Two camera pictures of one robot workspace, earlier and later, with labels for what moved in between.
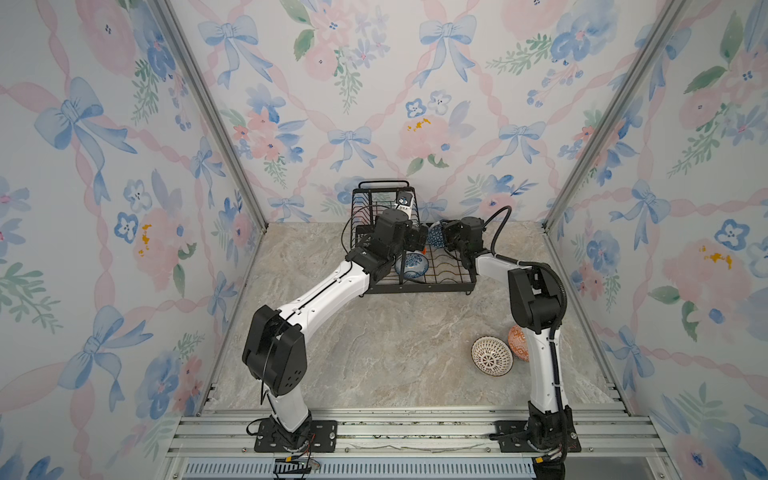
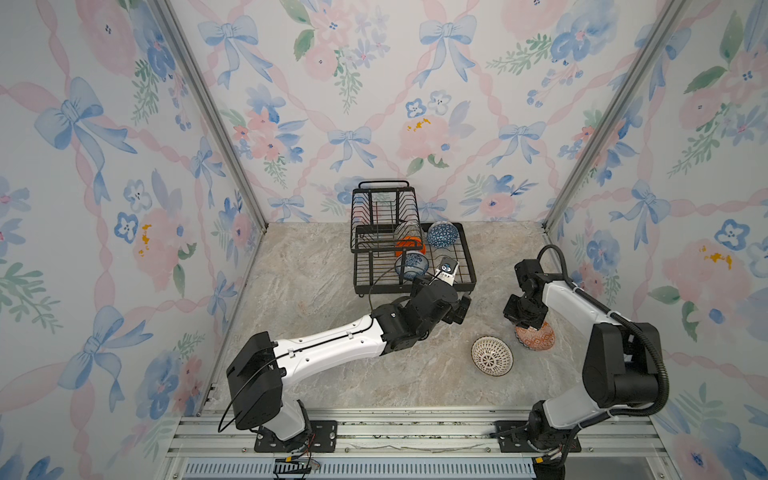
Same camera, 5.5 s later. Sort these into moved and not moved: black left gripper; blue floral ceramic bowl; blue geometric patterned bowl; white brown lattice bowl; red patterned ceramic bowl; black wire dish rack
Moved: red patterned ceramic bowl; black left gripper
Not moved: blue geometric patterned bowl; black wire dish rack; white brown lattice bowl; blue floral ceramic bowl
